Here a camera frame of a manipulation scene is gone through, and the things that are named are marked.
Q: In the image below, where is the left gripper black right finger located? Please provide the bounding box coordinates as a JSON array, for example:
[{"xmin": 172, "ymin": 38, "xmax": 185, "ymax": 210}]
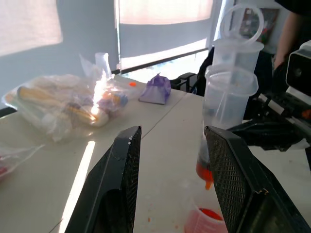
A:
[{"xmin": 204, "ymin": 125, "xmax": 311, "ymax": 233}]

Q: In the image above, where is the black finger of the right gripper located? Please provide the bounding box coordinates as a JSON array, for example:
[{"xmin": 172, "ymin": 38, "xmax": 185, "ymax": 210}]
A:
[{"xmin": 228, "ymin": 119, "xmax": 311, "ymax": 151}]

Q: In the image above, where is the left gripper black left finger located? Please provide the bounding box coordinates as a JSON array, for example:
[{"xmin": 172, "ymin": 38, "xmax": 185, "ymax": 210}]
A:
[{"xmin": 64, "ymin": 125, "xmax": 142, "ymax": 233}]

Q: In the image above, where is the large clear plastic syringe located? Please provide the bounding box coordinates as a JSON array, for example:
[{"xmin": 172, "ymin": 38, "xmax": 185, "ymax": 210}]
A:
[{"xmin": 196, "ymin": 4, "xmax": 265, "ymax": 192}]

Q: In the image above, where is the clear cup with red liquid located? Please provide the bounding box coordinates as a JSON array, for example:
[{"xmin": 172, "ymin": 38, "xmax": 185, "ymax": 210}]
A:
[{"xmin": 184, "ymin": 205, "xmax": 229, "ymax": 233}]

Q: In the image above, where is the person in dark clothes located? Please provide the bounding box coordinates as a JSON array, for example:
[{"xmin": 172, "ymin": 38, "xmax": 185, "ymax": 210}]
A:
[{"xmin": 274, "ymin": 0, "xmax": 311, "ymax": 72}]

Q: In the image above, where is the clear plastic bag of items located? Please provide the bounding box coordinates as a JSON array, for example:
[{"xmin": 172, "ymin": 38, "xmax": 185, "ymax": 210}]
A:
[{"xmin": 1, "ymin": 54, "xmax": 129, "ymax": 143}]

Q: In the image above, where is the small purple plastic bag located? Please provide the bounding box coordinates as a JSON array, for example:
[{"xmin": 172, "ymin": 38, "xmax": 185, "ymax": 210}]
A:
[{"xmin": 138, "ymin": 72, "xmax": 172, "ymax": 105}]

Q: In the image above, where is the flat clear plastic bag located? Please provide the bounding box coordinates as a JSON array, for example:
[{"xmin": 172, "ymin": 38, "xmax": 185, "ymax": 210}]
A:
[{"xmin": 0, "ymin": 143, "xmax": 46, "ymax": 182}]

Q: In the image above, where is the black office chair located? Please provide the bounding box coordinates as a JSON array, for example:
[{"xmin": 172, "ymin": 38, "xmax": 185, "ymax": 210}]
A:
[{"xmin": 169, "ymin": 47, "xmax": 215, "ymax": 97}]

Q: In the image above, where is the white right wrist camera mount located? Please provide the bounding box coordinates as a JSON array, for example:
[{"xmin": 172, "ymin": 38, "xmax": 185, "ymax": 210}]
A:
[{"xmin": 284, "ymin": 40, "xmax": 311, "ymax": 94}]

